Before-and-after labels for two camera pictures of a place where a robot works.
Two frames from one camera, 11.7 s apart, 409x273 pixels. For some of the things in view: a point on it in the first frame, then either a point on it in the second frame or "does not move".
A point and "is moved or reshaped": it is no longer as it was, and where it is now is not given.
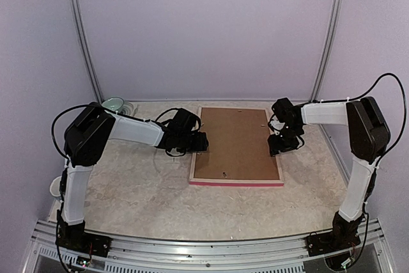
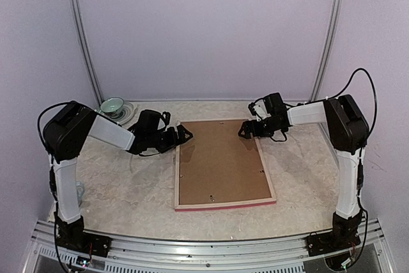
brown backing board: [238, 147] is moved or reshaped
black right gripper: [275, 146] to [255, 133]
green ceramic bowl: [114, 103] does not move
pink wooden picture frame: [238, 153] is moved or reshaped
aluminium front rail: [369, 254] does not move
